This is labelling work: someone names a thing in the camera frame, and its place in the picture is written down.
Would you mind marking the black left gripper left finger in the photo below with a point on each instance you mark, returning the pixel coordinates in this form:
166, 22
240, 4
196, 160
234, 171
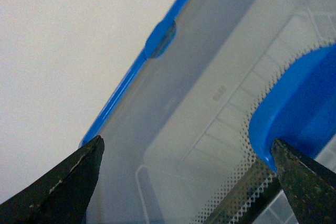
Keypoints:
62, 195

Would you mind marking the white wire freezer basket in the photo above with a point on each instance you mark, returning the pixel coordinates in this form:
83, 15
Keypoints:
199, 166

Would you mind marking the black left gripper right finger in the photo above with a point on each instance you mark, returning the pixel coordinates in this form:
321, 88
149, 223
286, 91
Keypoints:
308, 185

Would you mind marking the white chest freezer blue rim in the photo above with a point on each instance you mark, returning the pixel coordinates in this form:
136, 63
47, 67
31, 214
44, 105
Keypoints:
156, 44

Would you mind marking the sliding glass freezer lid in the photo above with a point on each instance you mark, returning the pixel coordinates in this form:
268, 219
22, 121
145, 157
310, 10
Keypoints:
126, 134

